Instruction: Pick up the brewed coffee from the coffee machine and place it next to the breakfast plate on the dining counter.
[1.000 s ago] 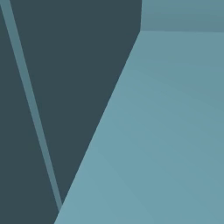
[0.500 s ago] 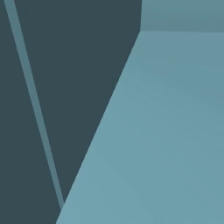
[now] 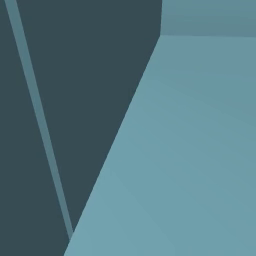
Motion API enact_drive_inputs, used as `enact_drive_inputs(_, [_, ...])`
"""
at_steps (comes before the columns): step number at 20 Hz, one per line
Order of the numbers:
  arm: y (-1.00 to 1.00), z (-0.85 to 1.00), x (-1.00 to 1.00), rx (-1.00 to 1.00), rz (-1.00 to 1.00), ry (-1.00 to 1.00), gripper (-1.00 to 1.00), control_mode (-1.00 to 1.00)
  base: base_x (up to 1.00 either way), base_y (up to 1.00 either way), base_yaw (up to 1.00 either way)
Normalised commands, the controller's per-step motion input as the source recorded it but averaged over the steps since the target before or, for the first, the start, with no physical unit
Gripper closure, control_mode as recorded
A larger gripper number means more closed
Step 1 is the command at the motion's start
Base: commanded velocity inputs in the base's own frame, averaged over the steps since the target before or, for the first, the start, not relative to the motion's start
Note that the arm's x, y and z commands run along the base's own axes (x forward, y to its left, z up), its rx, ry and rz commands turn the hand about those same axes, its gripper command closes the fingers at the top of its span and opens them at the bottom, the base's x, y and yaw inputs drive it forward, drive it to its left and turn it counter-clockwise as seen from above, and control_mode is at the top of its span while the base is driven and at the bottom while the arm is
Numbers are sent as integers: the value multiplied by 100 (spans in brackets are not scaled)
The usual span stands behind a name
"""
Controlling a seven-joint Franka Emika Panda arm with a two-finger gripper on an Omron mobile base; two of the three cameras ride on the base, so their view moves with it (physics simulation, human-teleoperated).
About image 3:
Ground dark teal cupboard panel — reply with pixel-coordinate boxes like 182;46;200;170
0;0;70;256
15;0;163;231

